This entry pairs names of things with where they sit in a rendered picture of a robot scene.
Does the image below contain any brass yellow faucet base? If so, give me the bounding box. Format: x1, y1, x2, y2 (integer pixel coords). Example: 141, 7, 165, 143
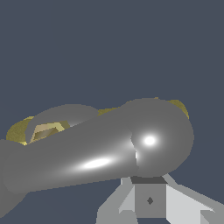
6, 97, 191, 146

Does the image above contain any grey metal faucet spout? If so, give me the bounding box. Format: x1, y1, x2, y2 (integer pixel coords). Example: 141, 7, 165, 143
0, 97, 195, 221

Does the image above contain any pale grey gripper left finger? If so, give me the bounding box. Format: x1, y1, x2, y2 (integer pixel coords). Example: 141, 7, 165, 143
95, 176, 151, 224

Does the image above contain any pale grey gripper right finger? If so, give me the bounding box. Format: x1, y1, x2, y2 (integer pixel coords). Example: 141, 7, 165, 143
150, 174, 224, 224

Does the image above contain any grey rounded faucet knob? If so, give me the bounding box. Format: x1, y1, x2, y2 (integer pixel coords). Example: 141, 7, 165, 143
24, 104, 101, 144

